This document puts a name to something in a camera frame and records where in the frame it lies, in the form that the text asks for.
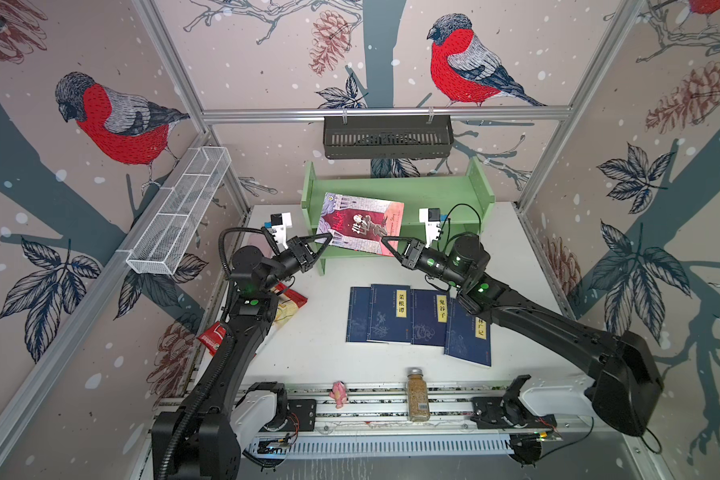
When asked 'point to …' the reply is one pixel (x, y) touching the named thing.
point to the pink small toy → (339, 394)
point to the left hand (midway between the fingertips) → (331, 241)
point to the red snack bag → (287, 301)
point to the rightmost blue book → (468, 336)
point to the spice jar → (418, 407)
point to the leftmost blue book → (359, 306)
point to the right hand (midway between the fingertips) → (378, 246)
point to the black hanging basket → (388, 137)
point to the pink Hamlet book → (359, 224)
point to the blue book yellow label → (389, 316)
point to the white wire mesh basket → (158, 249)
